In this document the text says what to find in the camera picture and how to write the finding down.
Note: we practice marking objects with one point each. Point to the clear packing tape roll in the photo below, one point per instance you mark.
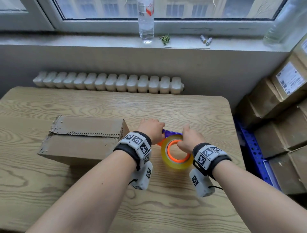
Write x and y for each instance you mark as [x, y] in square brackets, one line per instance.
[177, 165]

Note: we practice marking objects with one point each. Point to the person's right hand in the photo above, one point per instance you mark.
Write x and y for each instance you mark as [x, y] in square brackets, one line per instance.
[191, 140]

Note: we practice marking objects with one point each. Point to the person's right thumb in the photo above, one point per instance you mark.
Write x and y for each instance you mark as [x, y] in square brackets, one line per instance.
[182, 143]

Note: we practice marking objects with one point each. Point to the brown cardboard box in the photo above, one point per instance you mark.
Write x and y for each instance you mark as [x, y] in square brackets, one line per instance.
[79, 141]

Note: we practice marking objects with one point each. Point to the right wrist camera with markers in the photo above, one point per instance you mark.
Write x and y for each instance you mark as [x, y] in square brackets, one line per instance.
[206, 156]

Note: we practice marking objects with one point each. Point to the grey windowsill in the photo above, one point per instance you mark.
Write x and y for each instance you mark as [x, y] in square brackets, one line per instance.
[72, 40]

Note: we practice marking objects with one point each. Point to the clear plastic water bottle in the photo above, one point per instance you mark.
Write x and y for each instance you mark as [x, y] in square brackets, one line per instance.
[146, 26]

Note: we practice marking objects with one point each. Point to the large clear plastic bottle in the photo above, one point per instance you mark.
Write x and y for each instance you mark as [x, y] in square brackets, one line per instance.
[283, 26]

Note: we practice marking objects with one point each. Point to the white radiator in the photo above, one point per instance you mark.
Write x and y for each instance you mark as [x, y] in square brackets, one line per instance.
[108, 82]

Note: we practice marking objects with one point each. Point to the left wrist camera with markers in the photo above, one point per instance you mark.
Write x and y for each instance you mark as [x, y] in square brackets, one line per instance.
[138, 144]

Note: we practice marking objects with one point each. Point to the small green plant sprig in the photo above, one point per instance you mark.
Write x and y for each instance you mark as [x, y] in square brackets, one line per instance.
[165, 39]

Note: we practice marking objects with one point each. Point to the white window frame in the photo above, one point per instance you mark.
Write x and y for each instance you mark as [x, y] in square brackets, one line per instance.
[96, 24]

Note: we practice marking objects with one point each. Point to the person's left hand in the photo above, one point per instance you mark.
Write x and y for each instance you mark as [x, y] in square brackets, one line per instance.
[150, 129]

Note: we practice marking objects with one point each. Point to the wrist camera with markers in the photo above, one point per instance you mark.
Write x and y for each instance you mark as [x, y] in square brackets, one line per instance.
[206, 156]
[138, 144]

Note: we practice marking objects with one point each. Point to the person's left fingers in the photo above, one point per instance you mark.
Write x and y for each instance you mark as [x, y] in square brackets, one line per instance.
[156, 123]

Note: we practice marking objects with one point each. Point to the purple and orange tape dispenser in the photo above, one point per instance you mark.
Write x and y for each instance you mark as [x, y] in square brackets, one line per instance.
[171, 132]

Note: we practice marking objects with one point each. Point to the person's left forearm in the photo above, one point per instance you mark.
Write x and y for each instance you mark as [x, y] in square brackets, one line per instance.
[91, 192]

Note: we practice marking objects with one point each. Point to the stack of labelled cardboard boxes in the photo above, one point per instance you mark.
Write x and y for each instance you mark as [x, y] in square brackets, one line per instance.
[283, 124]

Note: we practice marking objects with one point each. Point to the person's right forearm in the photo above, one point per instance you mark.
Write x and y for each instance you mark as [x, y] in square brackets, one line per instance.
[259, 199]

